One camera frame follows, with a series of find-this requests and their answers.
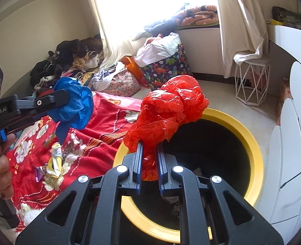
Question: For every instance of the orange bag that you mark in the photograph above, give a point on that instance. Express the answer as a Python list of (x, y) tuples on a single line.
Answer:
[(132, 67)]

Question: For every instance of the white plastic bag of laundry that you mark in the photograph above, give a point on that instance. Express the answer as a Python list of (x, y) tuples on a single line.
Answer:
[(155, 51)]

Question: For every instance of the blue plastic bag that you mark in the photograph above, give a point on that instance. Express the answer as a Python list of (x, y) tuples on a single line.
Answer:
[(76, 107)]

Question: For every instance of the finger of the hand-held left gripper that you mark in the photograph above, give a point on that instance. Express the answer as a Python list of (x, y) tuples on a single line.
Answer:
[(30, 122), (48, 100)]

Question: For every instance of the dinosaur print fabric basket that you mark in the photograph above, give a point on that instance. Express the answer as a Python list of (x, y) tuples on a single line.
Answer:
[(165, 69)]

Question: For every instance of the yellow rimmed black bin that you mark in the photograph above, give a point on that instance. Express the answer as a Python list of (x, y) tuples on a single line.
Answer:
[(242, 137)]

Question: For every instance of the small yellow container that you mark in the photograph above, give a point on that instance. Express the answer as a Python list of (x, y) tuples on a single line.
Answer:
[(275, 21)]

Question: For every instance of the black handbag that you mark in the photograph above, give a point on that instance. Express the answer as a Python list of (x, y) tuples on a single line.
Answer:
[(288, 16)]

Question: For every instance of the pink floral cushion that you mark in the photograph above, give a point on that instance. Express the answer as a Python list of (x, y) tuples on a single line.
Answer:
[(122, 83)]

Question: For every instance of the dark jacket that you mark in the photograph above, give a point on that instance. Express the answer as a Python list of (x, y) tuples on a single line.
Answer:
[(160, 28)]

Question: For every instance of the silver yellow snack wrapper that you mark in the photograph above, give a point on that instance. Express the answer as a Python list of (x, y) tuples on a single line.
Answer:
[(54, 163)]

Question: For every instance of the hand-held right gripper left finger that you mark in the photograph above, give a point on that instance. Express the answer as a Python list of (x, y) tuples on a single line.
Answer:
[(139, 163)]

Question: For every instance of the cream curtain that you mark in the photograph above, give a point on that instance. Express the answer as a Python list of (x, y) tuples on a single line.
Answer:
[(240, 25), (119, 43)]

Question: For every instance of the orange patterned quilt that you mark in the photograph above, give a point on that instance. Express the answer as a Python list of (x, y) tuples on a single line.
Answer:
[(199, 15)]

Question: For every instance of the red floral blanket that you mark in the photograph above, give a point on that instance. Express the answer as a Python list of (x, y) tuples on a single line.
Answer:
[(96, 122)]

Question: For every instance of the white drawer cabinet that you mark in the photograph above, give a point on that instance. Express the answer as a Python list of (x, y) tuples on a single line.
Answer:
[(293, 158)]

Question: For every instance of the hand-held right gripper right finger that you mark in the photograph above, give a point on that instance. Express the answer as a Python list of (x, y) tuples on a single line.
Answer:
[(160, 168)]

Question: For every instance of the white vanity desk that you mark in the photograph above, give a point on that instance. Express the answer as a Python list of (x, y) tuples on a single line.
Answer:
[(286, 43)]

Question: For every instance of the white lavender clothes heap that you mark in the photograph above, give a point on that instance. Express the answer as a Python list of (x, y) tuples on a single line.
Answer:
[(102, 77)]

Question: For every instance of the pile of dark clothes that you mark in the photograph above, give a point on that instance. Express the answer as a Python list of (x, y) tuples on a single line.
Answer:
[(68, 51)]

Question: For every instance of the red plastic bag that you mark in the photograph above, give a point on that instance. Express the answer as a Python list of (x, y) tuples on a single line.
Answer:
[(171, 107)]

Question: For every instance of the person's left hand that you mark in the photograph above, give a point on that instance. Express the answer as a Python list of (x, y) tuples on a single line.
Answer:
[(2, 158)]

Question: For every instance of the purple snack wrapper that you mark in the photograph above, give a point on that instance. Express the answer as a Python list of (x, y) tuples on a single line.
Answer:
[(40, 173)]

